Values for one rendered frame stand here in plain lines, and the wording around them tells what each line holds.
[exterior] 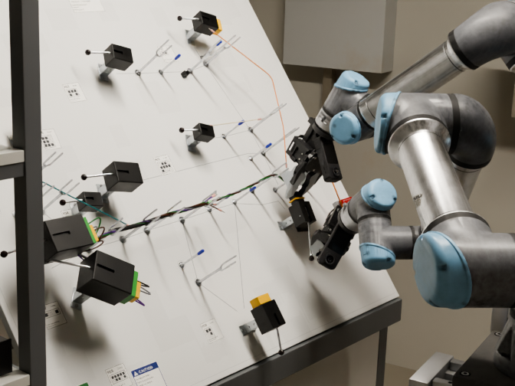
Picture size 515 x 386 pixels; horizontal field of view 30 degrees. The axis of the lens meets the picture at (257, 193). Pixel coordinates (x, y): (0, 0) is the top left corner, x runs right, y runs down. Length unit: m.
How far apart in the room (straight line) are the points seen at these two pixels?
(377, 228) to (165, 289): 0.49
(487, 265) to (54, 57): 1.22
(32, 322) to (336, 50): 2.61
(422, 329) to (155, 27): 2.23
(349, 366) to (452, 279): 1.22
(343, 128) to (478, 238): 0.75
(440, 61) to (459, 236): 0.66
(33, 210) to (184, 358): 0.61
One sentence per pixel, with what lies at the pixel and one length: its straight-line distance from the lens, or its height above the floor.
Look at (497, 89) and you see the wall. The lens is 3.99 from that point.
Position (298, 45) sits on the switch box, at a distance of 4.16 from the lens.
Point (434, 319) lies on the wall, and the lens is 4.29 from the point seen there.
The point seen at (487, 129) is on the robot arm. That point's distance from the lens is 1.85.
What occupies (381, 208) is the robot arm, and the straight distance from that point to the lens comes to 2.14.
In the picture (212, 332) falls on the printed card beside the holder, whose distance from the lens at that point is 2.19.
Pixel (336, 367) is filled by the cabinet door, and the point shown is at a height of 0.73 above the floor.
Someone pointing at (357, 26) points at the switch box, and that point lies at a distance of 4.04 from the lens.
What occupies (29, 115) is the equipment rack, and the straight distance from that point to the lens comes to 1.62.
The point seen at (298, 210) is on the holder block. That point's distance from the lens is 2.43.
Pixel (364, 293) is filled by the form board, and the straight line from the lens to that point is 2.61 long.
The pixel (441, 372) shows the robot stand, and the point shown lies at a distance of 1.68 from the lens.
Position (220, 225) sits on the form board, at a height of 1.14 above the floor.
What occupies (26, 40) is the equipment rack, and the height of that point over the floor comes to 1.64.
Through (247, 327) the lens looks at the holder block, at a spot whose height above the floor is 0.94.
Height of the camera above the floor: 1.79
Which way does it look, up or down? 14 degrees down
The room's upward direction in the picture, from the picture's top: 2 degrees clockwise
